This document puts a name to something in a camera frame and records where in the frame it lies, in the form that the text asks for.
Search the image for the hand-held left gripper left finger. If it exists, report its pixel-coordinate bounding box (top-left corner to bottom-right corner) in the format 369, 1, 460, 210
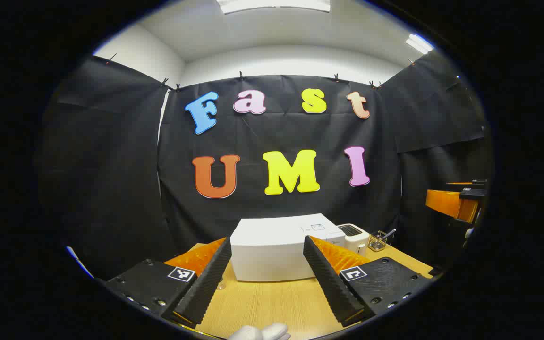
103, 237, 233, 327

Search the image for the white toaster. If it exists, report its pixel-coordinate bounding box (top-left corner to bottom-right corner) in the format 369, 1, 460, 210
337, 223, 371, 257

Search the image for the wire utensil holder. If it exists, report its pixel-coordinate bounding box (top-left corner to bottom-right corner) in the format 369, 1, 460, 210
368, 231, 388, 252

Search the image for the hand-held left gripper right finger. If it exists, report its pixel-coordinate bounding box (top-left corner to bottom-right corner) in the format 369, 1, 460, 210
303, 235, 434, 328

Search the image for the black backdrop cloth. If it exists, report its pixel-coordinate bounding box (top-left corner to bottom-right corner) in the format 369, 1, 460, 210
38, 52, 494, 284

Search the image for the white microwave oven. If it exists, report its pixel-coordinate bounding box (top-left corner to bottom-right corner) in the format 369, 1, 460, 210
229, 213, 347, 283

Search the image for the ceiling light panel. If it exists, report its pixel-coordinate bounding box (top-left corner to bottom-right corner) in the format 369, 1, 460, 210
215, 0, 332, 14
405, 33, 435, 55

